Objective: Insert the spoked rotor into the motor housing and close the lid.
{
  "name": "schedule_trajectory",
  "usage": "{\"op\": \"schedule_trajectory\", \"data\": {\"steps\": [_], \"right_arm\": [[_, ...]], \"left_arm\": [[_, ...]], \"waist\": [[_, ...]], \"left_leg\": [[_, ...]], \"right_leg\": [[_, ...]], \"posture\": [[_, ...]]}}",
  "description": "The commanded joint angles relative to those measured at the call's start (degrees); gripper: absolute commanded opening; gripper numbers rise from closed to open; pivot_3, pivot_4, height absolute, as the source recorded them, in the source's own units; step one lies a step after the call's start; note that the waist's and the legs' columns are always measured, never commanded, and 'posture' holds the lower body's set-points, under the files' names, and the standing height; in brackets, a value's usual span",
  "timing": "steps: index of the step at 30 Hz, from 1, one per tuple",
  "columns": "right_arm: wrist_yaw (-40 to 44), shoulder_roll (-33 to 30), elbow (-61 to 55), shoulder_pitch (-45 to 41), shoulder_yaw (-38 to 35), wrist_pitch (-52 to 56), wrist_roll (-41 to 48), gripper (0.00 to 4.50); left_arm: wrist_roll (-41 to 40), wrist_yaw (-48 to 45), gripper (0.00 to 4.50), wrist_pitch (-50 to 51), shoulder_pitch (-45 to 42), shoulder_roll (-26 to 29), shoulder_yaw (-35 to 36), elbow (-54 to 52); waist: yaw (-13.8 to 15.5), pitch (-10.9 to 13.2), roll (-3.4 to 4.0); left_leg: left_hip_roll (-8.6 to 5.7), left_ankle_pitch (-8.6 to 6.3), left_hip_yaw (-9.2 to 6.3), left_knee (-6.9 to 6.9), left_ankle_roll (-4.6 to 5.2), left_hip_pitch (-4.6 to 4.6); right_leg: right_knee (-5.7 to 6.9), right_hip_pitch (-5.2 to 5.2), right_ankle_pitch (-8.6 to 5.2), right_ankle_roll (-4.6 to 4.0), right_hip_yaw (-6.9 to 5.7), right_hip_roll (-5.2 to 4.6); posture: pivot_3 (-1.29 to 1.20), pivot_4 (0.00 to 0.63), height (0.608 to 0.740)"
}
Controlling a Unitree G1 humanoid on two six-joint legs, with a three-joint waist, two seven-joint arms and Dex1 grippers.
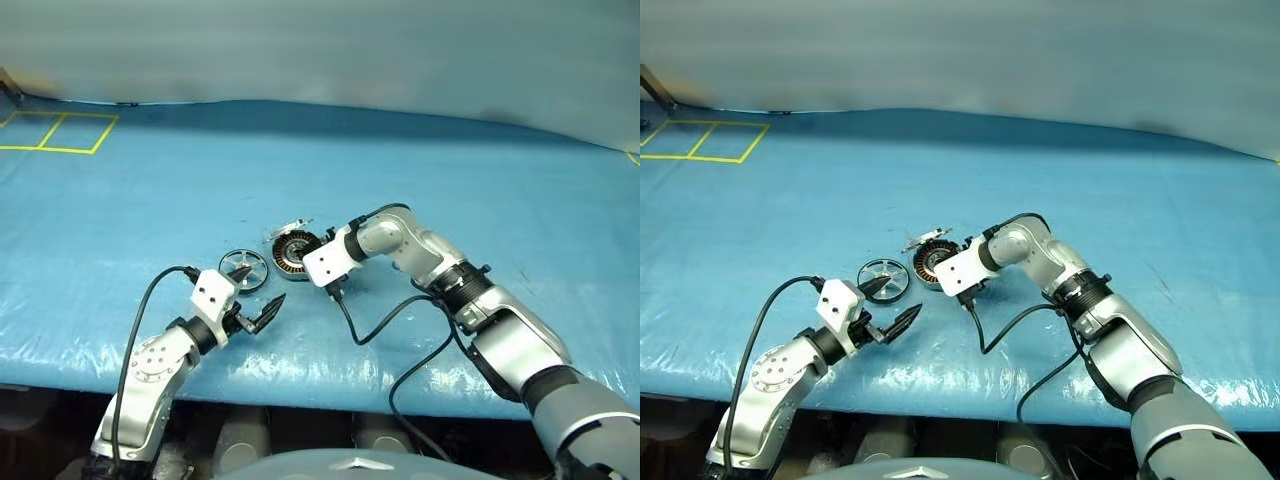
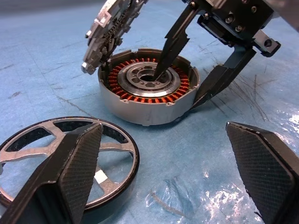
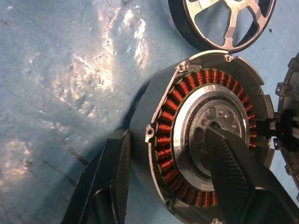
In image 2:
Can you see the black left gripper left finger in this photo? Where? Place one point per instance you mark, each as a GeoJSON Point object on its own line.
{"type": "Point", "coordinates": [70, 175]}

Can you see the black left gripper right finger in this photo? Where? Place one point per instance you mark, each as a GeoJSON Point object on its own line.
{"type": "Point", "coordinates": [268, 168]}

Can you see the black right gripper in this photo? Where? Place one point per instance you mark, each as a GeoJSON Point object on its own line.
{"type": "Point", "coordinates": [233, 18]}

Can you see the round metal motor rotor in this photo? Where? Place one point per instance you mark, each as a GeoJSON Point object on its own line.
{"type": "Point", "coordinates": [140, 112]}

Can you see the round motor stator disc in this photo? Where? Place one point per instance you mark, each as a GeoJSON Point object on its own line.
{"type": "Point", "coordinates": [102, 35]}

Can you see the blue plastic table cover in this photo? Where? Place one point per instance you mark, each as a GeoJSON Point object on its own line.
{"type": "Point", "coordinates": [175, 151]}

